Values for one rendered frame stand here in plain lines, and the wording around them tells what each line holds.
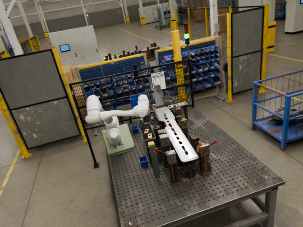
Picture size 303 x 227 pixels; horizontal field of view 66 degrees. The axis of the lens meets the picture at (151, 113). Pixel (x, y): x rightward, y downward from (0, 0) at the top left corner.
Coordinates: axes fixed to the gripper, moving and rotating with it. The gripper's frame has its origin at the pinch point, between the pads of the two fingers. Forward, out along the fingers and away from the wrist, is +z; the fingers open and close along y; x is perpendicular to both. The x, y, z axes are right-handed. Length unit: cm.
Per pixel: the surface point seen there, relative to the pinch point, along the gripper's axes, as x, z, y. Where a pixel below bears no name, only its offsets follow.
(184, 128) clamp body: 44, 29, 44
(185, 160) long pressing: -30.3, 22.1, 31.2
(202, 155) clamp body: -21, 27, 50
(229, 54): 293, 8, 193
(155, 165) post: -17.1, 33.8, 0.9
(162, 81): 141, -6, 30
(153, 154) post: -17.7, 18.7, 1.3
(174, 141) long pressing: 6.5, 22.1, 26.2
